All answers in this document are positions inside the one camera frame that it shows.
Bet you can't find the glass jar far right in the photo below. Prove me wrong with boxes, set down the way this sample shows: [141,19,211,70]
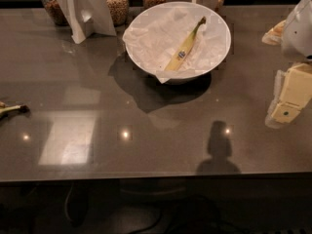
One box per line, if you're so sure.
[215,0,225,12]

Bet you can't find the white folded card stand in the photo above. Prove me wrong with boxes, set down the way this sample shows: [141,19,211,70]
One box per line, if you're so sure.
[57,0,116,44]

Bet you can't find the glass jar of nuts left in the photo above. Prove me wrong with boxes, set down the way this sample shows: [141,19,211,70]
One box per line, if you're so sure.
[41,0,68,26]

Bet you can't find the white bowl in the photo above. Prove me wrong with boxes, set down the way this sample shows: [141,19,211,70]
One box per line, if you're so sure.
[124,1,232,85]

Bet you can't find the banana stem at left edge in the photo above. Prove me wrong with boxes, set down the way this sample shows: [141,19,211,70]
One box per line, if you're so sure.
[0,101,29,118]

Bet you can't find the yellow banana with sticker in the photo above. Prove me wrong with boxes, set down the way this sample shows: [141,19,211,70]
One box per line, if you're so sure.
[165,17,206,71]

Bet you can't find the white crumpled paper liner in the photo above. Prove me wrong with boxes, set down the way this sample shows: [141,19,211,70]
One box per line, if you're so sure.
[122,6,228,84]

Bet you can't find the glass jar of nuts middle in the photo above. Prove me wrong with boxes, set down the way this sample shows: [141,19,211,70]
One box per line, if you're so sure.
[106,0,129,26]

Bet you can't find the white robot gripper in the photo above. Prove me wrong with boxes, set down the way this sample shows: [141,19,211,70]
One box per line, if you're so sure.
[261,0,312,129]

